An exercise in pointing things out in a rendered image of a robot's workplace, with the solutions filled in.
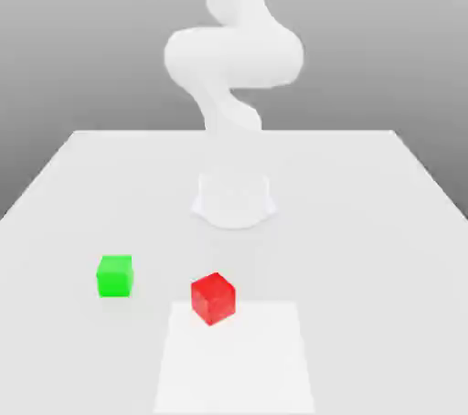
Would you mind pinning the small red cube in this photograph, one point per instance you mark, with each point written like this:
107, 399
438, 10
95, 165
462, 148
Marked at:
212, 298

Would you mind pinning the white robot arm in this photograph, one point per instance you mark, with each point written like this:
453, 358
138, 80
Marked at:
234, 56

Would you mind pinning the small green cube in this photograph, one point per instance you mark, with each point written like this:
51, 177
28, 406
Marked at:
114, 276

